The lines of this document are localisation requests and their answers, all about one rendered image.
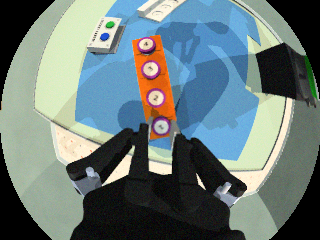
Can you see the orange tube rack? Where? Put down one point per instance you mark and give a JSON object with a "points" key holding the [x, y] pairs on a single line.
{"points": [[161, 82]]}

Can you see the blue flat mat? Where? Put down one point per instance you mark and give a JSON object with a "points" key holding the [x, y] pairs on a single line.
{"points": [[206, 50]]}

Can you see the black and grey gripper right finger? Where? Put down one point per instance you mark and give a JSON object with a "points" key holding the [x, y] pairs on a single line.
{"points": [[214, 176]]}

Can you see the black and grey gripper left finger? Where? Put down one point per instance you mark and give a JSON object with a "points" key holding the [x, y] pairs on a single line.
{"points": [[90, 172]]}

